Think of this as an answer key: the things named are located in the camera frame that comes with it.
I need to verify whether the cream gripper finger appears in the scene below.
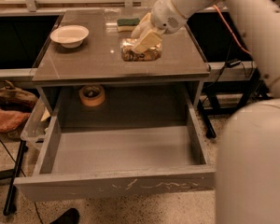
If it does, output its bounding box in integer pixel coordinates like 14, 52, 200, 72
132, 28, 164, 54
131, 12, 151, 38

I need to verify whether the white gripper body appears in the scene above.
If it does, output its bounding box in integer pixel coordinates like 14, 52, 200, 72
150, 0, 187, 34

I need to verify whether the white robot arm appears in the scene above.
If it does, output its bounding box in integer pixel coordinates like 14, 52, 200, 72
133, 0, 280, 224

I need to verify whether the grey drawer cabinet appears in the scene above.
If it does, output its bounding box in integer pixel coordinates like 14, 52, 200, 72
31, 7, 212, 133

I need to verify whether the open grey top drawer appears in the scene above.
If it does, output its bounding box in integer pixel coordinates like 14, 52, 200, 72
15, 84, 215, 202

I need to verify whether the green yellow sponge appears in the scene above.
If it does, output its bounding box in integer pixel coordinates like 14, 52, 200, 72
117, 18, 140, 32

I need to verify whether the white bowl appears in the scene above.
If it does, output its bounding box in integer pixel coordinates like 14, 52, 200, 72
50, 25, 89, 49

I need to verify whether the black power adapter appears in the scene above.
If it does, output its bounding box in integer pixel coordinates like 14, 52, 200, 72
225, 59, 241, 68

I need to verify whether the roll of masking tape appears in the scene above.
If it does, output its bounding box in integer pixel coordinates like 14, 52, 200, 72
78, 85, 105, 107

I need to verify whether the clear plastic bin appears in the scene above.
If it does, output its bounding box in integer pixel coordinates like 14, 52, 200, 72
21, 98, 50, 150

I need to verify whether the brown bag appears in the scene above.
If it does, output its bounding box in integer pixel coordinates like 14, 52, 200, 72
0, 80, 38, 111

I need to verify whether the orange cloth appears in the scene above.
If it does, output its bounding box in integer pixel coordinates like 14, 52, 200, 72
0, 108, 30, 133

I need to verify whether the black stand leg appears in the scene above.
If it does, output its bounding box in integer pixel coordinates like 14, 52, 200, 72
3, 140, 28, 216

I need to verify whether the orange cable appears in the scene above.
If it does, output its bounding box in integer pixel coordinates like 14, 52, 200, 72
213, 4, 252, 56

